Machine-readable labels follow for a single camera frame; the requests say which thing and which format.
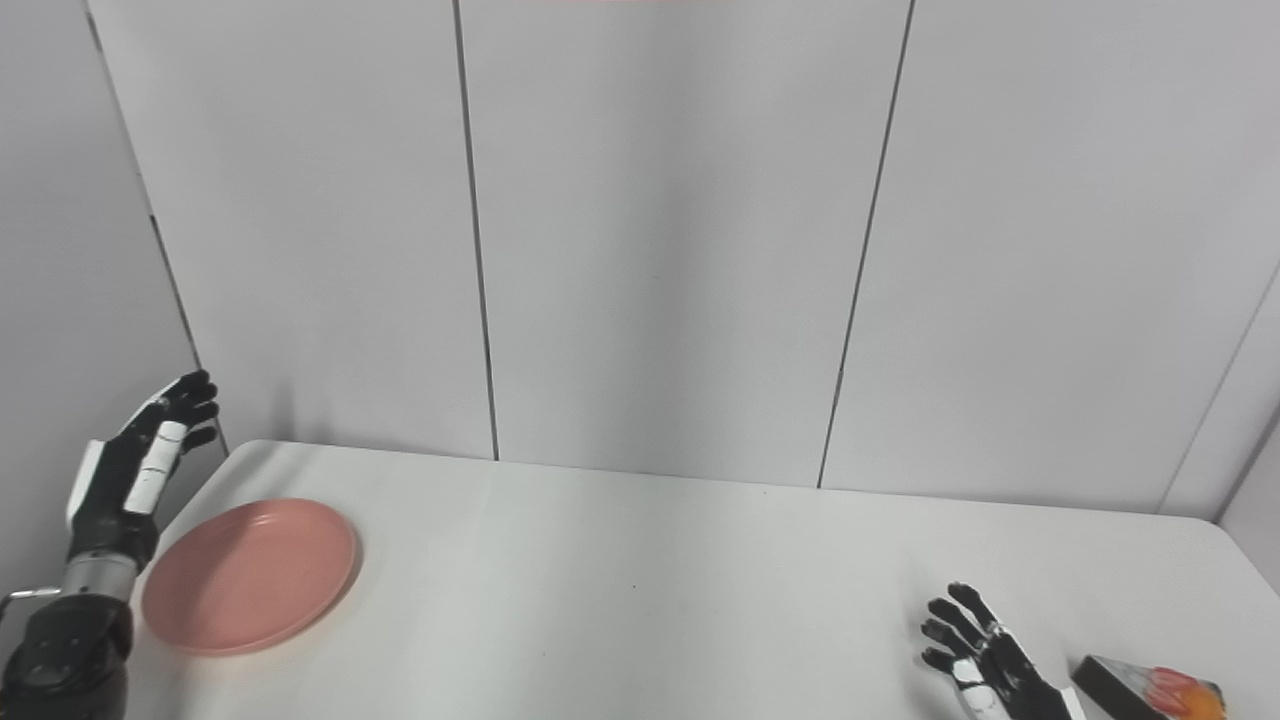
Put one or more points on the chocolate cake slice with fruit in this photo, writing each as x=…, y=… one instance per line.
x=1140, y=692

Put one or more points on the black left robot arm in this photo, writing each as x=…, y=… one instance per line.
x=70, y=640

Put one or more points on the pink round plate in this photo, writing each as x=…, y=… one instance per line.
x=250, y=577

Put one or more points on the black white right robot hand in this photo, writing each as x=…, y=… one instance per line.
x=1000, y=675

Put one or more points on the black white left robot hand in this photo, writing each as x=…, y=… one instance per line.
x=125, y=490

